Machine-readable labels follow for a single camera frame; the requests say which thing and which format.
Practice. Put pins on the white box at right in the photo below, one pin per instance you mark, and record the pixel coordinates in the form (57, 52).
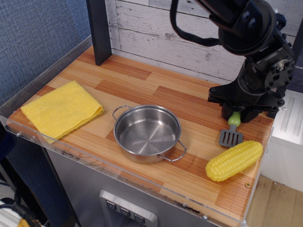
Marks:
(283, 159)

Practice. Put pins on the yellow black object bottom left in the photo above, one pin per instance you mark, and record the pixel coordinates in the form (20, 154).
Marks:
(13, 215)

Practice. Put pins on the dark upright post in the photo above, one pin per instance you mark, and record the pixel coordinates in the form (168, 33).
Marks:
(293, 12)
(97, 14)

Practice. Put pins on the stainless steel pot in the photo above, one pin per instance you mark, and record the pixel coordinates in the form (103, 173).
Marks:
(148, 134)

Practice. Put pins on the silver button control panel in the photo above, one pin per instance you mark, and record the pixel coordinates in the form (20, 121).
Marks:
(128, 209)

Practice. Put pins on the grey metal left rail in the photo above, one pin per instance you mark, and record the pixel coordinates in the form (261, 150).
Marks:
(50, 73)

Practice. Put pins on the dark left upright post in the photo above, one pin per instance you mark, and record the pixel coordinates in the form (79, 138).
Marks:
(97, 14)

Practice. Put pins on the yellow folded cloth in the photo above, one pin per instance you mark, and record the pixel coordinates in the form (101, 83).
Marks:
(62, 111)

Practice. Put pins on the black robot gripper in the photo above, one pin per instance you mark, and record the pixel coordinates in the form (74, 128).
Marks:
(255, 89)

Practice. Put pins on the clear acrylic front guard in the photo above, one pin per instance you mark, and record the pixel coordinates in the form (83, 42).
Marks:
(32, 138)

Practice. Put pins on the stainless steel cabinet front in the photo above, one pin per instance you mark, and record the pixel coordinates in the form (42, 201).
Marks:
(83, 184)

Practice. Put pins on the green handled grey toy spatula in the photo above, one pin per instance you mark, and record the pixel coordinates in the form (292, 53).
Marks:
(230, 138)

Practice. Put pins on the yellow plastic toy corn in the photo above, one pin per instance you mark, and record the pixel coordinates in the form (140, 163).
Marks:
(233, 160)

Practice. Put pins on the dark right upright post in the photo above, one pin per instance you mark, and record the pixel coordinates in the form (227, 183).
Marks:
(293, 12)

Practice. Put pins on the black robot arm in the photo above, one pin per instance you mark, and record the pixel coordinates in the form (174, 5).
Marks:
(250, 28)

